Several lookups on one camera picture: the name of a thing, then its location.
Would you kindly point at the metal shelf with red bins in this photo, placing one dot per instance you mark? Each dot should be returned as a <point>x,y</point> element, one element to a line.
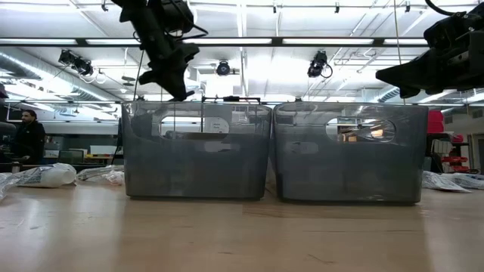
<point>453,155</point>

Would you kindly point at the black overhead camera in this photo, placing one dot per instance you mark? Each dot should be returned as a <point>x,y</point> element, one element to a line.
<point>223,68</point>

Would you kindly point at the person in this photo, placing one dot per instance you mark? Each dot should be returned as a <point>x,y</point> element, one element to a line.
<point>30,140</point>

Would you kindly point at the black rig-mounted camera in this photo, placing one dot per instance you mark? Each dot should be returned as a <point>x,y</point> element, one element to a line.
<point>317,66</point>
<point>77,63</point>

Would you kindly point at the green toothbrush in clear pack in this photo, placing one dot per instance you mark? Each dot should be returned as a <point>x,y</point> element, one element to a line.
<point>442,182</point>

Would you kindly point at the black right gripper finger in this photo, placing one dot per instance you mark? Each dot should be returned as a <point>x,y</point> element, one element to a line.
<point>408,77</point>

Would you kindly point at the grey translucent plastic bin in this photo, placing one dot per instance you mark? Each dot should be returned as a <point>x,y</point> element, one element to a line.
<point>196,170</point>
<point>351,170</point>

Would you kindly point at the small silver cylinder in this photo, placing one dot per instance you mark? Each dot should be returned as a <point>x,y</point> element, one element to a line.
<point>15,167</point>

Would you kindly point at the black overhead rig bar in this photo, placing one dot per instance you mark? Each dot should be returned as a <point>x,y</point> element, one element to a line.
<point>276,41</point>

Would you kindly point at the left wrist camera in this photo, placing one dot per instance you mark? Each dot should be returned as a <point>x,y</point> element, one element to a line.
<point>177,15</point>

